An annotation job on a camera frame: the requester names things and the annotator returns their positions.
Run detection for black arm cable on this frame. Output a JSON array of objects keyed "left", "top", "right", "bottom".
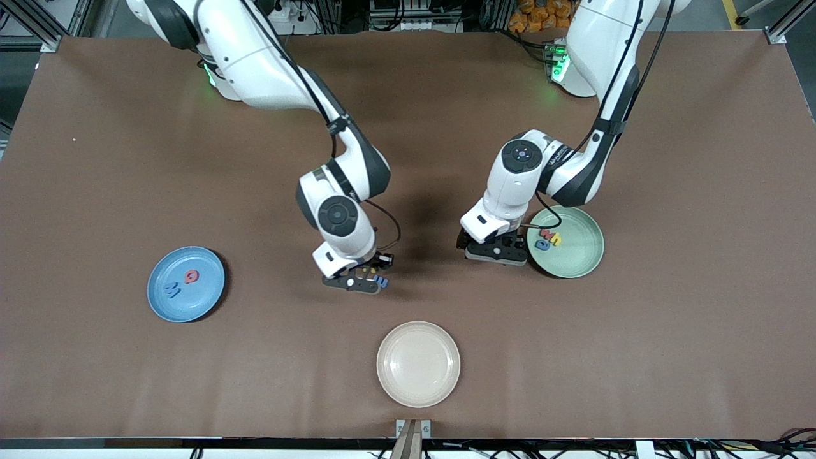
[
  {"left": 521, "top": 0, "right": 676, "bottom": 230},
  {"left": 241, "top": 0, "right": 402, "bottom": 252}
]

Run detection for green plate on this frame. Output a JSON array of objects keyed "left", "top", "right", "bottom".
[{"left": 527, "top": 205, "right": 605, "bottom": 279}]

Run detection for blue plate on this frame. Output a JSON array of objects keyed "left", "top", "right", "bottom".
[{"left": 147, "top": 246, "right": 226, "bottom": 323}]

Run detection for brown table cover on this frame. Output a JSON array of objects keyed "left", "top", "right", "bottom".
[{"left": 0, "top": 31, "right": 816, "bottom": 441}]

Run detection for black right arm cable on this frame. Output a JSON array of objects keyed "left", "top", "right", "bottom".
[{"left": 241, "top": 0, "right": 402, "bottom": 252}]

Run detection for white power strip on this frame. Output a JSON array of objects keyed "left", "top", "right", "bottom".
[{"left": 271, "top": 0, "right": 319, "bottom": 36}]

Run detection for aluminium frame profile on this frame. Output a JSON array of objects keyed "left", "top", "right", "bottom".
[
  {"left": 764, "top": 0, "right": 816, "bottom": 47},
  {"left": 0, "top": 0, "right": 96, "bottom": 53}
]

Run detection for beige plate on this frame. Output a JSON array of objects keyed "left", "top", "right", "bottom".
[{"left": 376, "top": 321, "right": 461, "bottom": 409}]

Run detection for metal bracket with post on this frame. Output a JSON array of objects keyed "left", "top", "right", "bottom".
[{"left": 390, "top": 419, "right": 432, "bottom": 459}]

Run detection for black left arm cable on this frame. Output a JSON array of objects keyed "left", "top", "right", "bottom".
[{"left": 521, "top": 0, "right": 676, "bottom": 230}]

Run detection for orange snack bags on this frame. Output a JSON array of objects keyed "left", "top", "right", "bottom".
[{"left": 508, "top": 0, "right": 578, "bottom": 34}]

